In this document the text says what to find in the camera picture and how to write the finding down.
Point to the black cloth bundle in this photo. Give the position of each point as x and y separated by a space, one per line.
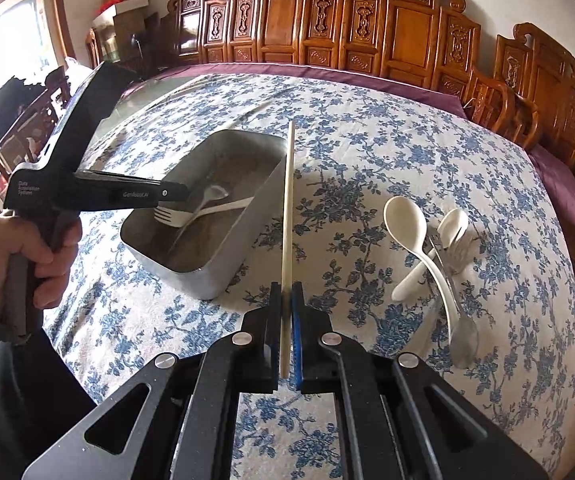
9 105

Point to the metal spoon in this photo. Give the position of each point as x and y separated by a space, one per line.
462 345
216 192

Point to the rectangular metal tray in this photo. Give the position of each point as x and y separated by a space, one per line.
217 260

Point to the purple armchair cushion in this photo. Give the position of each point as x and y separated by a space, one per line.
562 190

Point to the wooden dining chair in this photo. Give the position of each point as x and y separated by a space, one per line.
22 130

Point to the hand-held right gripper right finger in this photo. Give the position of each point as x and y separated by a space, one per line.
296 340

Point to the carved wooden sofa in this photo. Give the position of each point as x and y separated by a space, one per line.
317 20

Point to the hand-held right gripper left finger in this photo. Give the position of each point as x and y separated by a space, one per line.
270 340

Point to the flat white box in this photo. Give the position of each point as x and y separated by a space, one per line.
117 12

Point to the large white spoon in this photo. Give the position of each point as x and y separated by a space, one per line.
402 217

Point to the beige chopstick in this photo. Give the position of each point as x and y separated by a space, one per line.
288 210

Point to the white plastic fork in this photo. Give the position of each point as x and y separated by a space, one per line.
202 212

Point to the small white spoon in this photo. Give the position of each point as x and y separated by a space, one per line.
455 222

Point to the wooden door frame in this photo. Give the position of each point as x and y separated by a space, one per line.
62 10

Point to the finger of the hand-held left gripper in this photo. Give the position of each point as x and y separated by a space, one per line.
122 176
137 195

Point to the metal fork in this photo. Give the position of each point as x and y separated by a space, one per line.
460 255

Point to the carved wooden armchair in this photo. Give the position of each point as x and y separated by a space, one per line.
542 90

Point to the blue floral tablecloth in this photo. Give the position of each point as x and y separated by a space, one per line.
367 150

